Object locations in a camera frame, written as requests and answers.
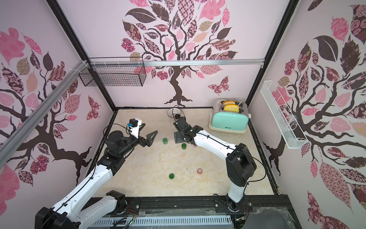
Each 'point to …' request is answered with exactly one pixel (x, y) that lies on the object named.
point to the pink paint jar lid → (199, 171)
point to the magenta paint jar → (195, 145)
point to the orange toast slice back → (228, 102)
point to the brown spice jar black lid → (177, 116)
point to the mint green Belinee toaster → (229, 121)
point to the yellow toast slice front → (231, 107)
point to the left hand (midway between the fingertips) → (150, 130)
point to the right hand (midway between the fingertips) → (182, 137)
